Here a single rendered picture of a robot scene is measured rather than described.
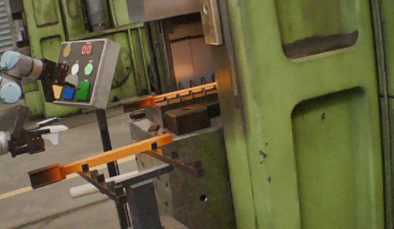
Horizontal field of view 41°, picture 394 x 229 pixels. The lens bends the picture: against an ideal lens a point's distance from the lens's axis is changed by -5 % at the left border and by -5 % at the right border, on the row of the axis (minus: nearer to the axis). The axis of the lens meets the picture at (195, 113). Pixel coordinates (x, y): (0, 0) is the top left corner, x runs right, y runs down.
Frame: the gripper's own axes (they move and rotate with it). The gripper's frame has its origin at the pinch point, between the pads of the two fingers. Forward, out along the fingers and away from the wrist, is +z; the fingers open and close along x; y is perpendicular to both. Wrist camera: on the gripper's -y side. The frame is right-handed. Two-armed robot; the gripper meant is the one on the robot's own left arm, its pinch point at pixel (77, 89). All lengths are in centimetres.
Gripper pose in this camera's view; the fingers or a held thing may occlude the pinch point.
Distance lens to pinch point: 223.1
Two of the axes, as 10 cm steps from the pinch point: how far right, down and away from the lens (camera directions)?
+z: 6.6, 2.4, 7.2
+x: -7.3, -0.6, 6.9
